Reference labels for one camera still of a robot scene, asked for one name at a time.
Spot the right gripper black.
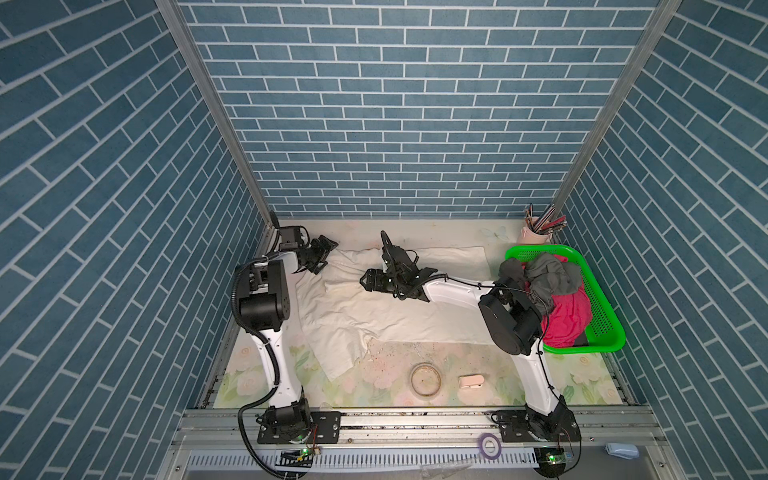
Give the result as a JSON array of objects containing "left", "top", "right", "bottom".
[{"left": 357, "top": 268, "right": 406, "bottom": 296}]

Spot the white t shirt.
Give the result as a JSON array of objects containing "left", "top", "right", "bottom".
[{"left": 296, "top": 249, "right": 492, "bottom": 380}]

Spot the green plastic basket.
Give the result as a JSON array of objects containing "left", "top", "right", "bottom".
[{"left": 505, "top": 244, "right": 626, "bottom": 355}]

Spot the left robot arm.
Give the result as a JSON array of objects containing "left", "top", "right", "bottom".
[{"left": 230, "top": 226, "right": 341, "bottom": 445}]

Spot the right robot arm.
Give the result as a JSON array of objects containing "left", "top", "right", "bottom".
[{"left": 359, "top": 245, "right": 582, "bottom": 442}]

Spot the pink eraser block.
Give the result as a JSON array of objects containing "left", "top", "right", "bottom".
[{"left": 458, "top": 374, "right": 485, "bottom": 389}]

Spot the pink pencil cup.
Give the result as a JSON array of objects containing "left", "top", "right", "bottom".
[{"left": 518, "top": 226, "right": 552, "bottom": 245}]

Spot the grey t shirt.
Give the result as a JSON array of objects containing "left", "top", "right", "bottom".
[{"left": 499, "top": 253, "right": 585, "bottom": 316}]

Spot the coloured pencils bundle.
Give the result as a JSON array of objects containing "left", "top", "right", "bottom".
[{"left": 523, "top": 204, "right": 568, "bottom": 236}]

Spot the magenta t shirt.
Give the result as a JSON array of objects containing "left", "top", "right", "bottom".
[{"left": 542, "top": 294, "right": 591, "bottom": 348}]

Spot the purple tape roll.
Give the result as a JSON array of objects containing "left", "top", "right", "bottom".
[{"left": 478, "top": 433, "right": 502, "bottom": 461}]

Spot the pale blue computer mouse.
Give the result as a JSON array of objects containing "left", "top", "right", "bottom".
[{"left": 605, "top": 442, "right": 640, "bottom": 460}]

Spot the left black corrugated cable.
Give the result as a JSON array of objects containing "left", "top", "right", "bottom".
[{"left": 230, "top": 211, "right": 286, "bottom": 478}]

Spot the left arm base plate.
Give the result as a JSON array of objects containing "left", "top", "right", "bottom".
[{"left": 257, "top": 411, "right": 342, "bottom": 445}]

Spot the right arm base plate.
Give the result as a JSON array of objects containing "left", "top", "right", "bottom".
[{"left": 491, "top": 408, "right": 582, "bottom": 443}]

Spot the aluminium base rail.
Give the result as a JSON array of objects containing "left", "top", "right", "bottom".
[{"left": 171, "top": 405, "right": 667, "bottom": 450}]

